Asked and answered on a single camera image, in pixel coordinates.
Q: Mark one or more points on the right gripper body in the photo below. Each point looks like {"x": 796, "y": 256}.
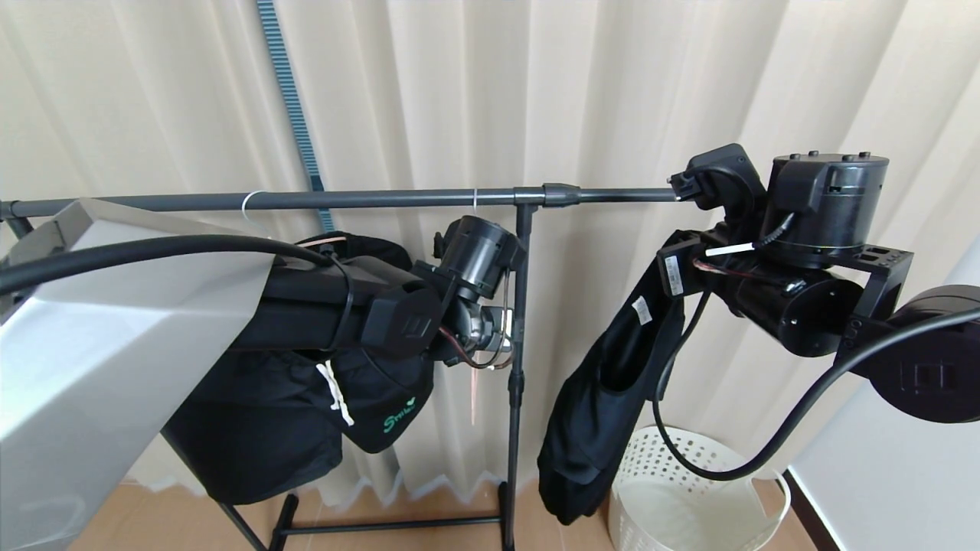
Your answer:
{"x": 796, "y": 314}

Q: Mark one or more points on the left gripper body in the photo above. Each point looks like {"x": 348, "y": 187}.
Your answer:
{"x": 478, "y": 333}

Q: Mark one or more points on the pink clothes hanger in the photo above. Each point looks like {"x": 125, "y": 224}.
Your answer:
{"x": 325, "y": 241}
{"x": 472, "y": 398}

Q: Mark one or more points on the black garment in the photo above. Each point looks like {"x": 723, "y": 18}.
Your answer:
{"x": 605, "y": 413}

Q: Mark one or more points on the black shorts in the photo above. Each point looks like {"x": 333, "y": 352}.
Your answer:
{"x": 260, "y": 428}

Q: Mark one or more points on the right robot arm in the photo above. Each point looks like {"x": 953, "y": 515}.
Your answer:
{"x": 827, "y": 207}

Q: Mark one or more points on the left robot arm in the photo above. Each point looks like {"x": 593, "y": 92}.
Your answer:
{"x": 99, "y": 367}

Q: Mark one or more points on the black clothes rack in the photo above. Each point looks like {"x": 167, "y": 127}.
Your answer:
{"x": 383, "y": 199}

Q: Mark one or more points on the white laundry basket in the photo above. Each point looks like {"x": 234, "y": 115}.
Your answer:
{"x": 689, "y": 513}

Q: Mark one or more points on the beige curtain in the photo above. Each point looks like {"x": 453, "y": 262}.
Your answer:
{"x": 536, "y": 92}

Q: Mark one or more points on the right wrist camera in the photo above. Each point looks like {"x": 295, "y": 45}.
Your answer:
{"x": 720, "y": 176}

